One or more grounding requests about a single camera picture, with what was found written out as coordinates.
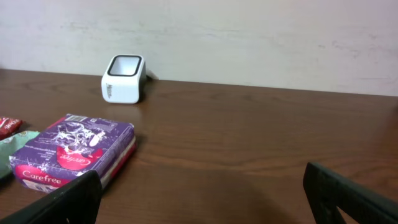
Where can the teal snack packet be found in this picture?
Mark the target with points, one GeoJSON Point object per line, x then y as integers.
{"type": "Point", "coordinates": [12, 144]}

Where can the orange brown candy bar wrapper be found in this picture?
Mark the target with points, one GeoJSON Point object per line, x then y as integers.
{"type": "Point", "coordinates": [8, 126]}

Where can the white barcode scanner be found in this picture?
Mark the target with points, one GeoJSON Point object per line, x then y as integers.
{"type": "Point", "coordinates": [124, 79]}

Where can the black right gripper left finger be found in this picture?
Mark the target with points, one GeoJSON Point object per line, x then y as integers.
{"type": "Point", "coordinates": [76, 202]}

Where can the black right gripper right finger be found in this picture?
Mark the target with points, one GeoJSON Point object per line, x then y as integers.
{"type": "Point", "coordinates": [328, 192]}

